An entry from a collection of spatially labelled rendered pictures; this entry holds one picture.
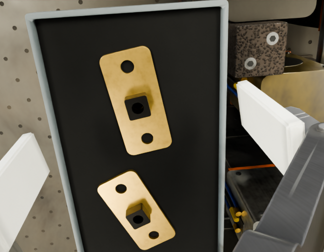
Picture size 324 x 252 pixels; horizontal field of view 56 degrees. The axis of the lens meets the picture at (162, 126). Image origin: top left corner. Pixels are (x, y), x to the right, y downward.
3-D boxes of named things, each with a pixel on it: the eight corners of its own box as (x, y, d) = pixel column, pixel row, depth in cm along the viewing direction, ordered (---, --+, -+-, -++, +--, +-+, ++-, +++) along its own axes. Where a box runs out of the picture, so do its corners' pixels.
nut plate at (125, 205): (177, 233, 29) (178, 242, 28) (142, 249, 29) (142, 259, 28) (133, 167, 26) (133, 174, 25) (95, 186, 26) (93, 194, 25)
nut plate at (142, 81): (172, 144, 25) (174, 150, 24) (128, 154, 25) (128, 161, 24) (148, 43, 22) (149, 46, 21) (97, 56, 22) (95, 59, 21)
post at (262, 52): (203, 33, 67) (284, 75, 30) (181, 34, 67) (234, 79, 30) (203, 8, 65) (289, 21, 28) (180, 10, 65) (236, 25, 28)
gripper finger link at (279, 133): (287, 125, 12) (305, 121, 12) (235, 82, 19) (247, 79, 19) (291, 186, 13) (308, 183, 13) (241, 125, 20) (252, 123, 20)
